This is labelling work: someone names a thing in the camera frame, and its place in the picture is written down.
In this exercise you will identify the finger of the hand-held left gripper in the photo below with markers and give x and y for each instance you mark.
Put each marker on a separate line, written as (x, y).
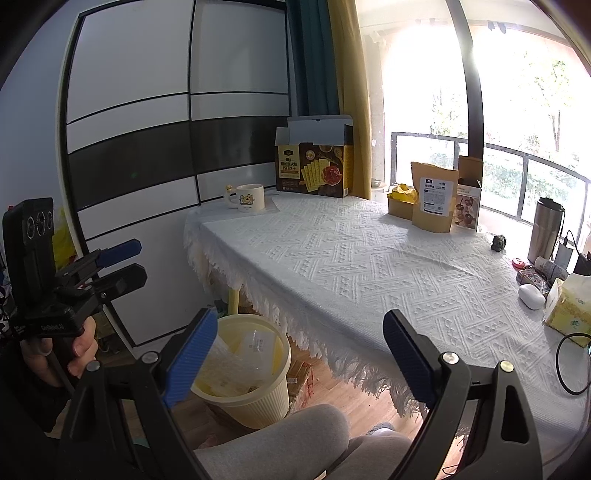
(120, 251)
(127, 279)

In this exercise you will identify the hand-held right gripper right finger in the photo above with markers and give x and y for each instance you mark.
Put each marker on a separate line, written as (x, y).
(411, 360)

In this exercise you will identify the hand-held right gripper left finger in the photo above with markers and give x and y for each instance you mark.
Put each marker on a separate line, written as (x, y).
(184, 369)

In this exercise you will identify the pale yellow ribbed bin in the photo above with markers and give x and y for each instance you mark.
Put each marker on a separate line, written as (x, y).
(258, 406)

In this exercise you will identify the person's left hand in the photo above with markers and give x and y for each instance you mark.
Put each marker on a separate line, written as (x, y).
(83, 353)

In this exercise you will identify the yellow hanging bag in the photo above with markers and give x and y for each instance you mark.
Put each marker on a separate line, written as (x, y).
(62, 240)

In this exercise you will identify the yellow table leg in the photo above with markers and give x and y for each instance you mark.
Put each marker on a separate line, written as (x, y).
(234, 302)

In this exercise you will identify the black and white wardrobe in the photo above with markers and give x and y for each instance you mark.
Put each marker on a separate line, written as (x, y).
(138, 157)

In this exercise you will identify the white fringed tablecloth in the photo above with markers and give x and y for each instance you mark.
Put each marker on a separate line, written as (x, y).
(369, 258)

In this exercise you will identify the orange printed cardboard box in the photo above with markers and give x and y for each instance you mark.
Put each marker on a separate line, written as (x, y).
(300, 383)

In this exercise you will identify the person's grey pants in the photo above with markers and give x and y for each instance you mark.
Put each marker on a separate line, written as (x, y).
(286, 438)

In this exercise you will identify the white earbuds case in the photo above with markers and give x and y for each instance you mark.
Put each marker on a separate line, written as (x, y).
(531, 296)

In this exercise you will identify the white printed mug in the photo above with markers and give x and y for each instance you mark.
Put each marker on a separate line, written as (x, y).
(251, 198)

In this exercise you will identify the small dark figurine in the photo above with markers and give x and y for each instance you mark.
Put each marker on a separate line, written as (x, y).
(498, 243)

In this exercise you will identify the small red printed box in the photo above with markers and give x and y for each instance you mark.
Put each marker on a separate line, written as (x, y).
(531, 277)

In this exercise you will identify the small cardboard box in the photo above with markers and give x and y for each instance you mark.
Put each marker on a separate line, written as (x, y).
(399, 207)

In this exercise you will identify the open brown printed carton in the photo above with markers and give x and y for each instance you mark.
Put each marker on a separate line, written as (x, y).
(467, 207)

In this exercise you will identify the brown kraft pouch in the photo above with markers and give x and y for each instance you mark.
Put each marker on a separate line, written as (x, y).
(434, 196)

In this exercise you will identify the yellow tissue pack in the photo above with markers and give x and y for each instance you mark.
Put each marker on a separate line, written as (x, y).
(570, 304)

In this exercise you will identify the small grey bowl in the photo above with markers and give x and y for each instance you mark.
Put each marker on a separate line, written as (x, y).
(376, 183)

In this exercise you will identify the grey power bank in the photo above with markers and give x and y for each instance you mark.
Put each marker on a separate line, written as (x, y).
(562, 254)

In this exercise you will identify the steel thermos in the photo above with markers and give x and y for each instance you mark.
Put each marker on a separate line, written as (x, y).
(545, 230)

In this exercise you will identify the black adapter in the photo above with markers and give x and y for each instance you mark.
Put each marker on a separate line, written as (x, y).
(584, 265)

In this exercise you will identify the brown cracker box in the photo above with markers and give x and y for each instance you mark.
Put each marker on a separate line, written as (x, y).
(314, 170)

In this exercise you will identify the grey balcony railing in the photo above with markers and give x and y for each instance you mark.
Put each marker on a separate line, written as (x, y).
(425, 134)

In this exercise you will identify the yellow curtain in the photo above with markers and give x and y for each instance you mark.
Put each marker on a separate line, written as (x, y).
(351, 92)

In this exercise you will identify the teal curtain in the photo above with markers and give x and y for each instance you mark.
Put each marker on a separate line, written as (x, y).
(314, 55)

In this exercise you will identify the black window post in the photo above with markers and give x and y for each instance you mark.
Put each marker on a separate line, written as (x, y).
(471, 92)

